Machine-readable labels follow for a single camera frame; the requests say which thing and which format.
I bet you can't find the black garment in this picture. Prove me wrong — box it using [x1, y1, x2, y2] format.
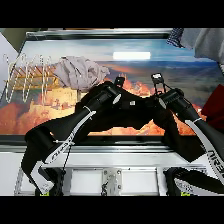
[74, 81, 206, 164]

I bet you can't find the dark blue checked garment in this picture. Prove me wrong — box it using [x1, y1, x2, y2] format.
[166, 28, 185, 48]

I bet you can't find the red garment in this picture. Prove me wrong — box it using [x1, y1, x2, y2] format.
[200, 84, 224, 135]

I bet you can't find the light grey garment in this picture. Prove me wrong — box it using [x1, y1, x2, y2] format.
[179, 28, 224, 65]

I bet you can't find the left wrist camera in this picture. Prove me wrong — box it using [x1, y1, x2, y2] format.
[114, 76, 126, 89]

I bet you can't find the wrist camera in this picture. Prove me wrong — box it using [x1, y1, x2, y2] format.
[150, 72, 167, 97]
[114, 76, 126, 89]

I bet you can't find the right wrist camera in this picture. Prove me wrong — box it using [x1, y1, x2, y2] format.
[150, 72, 167, 97]

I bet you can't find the silver frame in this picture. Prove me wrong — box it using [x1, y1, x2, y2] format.
[13, 28, 224, 197]

